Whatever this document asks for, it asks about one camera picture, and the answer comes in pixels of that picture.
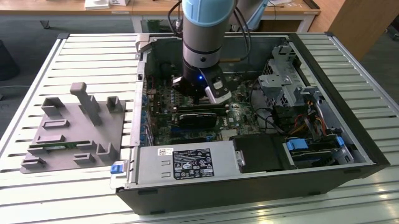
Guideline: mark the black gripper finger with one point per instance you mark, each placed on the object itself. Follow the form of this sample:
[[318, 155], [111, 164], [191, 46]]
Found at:
[[181, 85], [202, 92]]

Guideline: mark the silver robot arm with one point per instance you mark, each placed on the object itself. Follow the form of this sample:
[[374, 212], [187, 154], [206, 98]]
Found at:
[[202, 46]]

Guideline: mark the black RAM slot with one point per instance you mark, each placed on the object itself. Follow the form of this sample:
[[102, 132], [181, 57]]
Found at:
[[187, 107], [201, 112]]

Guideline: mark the black graphics card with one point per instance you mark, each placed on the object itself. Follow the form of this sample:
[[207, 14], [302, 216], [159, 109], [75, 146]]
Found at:
[[197, 120]]

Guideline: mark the green motherboard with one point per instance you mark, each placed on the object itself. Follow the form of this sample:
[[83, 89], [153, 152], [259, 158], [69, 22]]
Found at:
[[243, 114]]

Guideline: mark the small silver heat sink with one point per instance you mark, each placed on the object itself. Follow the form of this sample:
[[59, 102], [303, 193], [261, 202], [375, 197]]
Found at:
[[229, 135]]

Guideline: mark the metal drive cage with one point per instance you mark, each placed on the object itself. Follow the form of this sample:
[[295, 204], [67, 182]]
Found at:
[[278, 81]]

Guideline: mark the black plastic shroud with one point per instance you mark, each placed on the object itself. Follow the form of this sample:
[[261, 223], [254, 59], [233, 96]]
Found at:
[[262, 154]]

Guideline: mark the silver power supply unit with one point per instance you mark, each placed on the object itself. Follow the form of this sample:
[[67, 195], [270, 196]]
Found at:
[[150, 165]]

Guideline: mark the blue disk carrier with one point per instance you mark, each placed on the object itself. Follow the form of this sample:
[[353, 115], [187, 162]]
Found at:
[[297, 144]]

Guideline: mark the grey parts rack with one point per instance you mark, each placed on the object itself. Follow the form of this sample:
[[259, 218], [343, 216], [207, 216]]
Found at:
[[75, 130]]

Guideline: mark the white box with print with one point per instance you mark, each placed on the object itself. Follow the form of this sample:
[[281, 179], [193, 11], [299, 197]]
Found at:
[[121, 2]]

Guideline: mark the blue case latch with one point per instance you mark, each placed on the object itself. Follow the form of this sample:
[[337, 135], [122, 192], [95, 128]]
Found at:
[[117, 169]]

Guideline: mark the white paper sheets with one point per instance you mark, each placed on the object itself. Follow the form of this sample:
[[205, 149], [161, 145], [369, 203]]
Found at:
[[282, 2]]

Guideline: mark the green RAM stick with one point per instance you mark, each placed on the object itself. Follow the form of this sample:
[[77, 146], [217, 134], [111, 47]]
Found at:
[[71, 144]]

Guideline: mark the plain white box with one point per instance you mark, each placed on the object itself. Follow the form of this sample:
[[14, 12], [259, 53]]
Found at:
[[97, 5]]

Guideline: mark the black PC case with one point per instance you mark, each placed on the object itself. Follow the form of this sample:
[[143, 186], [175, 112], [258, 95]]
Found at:
[[218, 200]]

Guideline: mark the blue plastic clip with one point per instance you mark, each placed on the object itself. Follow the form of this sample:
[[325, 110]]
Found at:
[[339, 141]]

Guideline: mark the wooden cabinet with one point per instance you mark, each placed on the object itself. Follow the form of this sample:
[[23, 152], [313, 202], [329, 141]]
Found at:
[[358, 23]]

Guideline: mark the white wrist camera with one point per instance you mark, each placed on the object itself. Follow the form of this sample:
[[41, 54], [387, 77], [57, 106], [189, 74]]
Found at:
[[218, 93]]

